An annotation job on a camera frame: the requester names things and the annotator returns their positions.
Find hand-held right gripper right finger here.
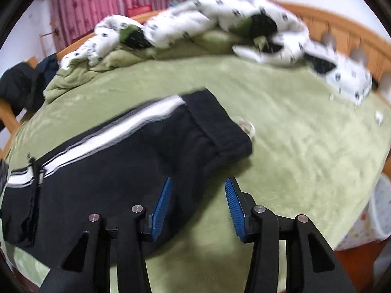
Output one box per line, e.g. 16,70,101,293
224,176,356,293

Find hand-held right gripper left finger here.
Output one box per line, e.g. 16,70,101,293
38,177,174,293

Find black pants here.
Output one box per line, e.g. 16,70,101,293
0,88,253,269

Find clear round plastic object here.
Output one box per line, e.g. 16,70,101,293
234,116,256,138

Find green fleece blanket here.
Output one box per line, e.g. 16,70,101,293
0,33,391,293

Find star-print bed sheet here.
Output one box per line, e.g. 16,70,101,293
336,208,382,251

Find floral pillow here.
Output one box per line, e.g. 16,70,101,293
324,61,374,104

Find navy garment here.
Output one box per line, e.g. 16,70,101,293
37,53,62,83

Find white floral quilt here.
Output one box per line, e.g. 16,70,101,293
44,0,339,104

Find black jacket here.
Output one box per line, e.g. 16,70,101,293
0,62,40,112

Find red chair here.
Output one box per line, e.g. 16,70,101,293
127,4,152,17

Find wooden bed frame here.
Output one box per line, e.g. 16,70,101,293
0,0,391,159

